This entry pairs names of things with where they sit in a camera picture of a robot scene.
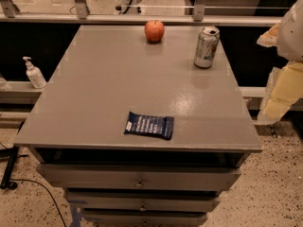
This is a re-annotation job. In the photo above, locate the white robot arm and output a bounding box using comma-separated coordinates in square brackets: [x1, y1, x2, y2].
[277, 0, 303, 61]

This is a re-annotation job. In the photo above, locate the silver green 7up can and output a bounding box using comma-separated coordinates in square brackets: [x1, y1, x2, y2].
[194, 26, 220, 68]

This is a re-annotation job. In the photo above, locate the dark blue snack packet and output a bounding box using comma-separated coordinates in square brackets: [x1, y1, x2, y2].
[124, 112, 174, 140]

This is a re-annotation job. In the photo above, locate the red apple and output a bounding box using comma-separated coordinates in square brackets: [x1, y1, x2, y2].
[144, 20, 165, 43]

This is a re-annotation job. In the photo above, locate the grey drawer cabinet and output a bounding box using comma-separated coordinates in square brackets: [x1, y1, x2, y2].
[13, 24, 264, 227]

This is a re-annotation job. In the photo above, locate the top grey drawer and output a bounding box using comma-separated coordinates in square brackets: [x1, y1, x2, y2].
[37, 164, 241, 191]

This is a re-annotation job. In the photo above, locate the grey drawer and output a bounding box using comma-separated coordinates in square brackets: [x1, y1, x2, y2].
[65, 191, 220, 212]
[82, 210, 207, 226]
[37, 164, 241, 191]

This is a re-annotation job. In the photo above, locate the metal window railing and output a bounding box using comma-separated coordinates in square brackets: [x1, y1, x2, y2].
[0, 0, 296, 26]

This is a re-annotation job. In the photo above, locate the middle grey drawer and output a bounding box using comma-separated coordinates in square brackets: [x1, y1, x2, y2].
[65, 191, 220, 212]

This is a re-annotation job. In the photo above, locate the white pump dispenser bottle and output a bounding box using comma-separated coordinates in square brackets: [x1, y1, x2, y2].
[23, 56, 46, 89]

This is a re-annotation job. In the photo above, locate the bottom grey drawer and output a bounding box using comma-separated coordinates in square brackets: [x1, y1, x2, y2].
[82, 210, 207, 226]

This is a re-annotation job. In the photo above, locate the black stand leg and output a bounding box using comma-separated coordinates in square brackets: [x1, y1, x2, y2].
[0, 145, 19, 190]

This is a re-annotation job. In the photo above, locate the black floor cable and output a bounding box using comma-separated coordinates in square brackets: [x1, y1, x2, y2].
[9, 178, 68, 227]

